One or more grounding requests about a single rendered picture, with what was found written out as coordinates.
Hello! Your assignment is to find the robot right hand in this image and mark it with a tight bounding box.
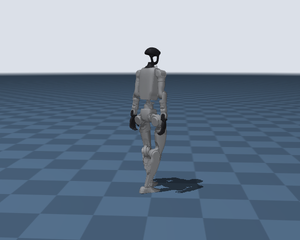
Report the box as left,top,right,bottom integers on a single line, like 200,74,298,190
157,114,167,136

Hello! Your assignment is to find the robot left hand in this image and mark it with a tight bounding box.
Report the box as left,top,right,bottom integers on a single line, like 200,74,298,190
129,110,139,131

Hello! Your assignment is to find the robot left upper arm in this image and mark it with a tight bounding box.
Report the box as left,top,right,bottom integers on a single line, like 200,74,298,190
134,69,141,98

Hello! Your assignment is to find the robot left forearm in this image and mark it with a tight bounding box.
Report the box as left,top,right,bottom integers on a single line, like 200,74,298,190
130,93,140,115

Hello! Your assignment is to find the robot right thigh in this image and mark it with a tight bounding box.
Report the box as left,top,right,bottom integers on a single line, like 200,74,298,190
148,113,167,159

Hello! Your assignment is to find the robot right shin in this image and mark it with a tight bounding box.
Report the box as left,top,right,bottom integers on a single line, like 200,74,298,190
144,151,162,188

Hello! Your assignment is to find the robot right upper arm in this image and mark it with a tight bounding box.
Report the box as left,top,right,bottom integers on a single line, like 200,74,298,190
155,69,167,99

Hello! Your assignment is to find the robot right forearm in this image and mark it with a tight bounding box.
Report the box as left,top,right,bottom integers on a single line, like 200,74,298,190
159,91,168,119

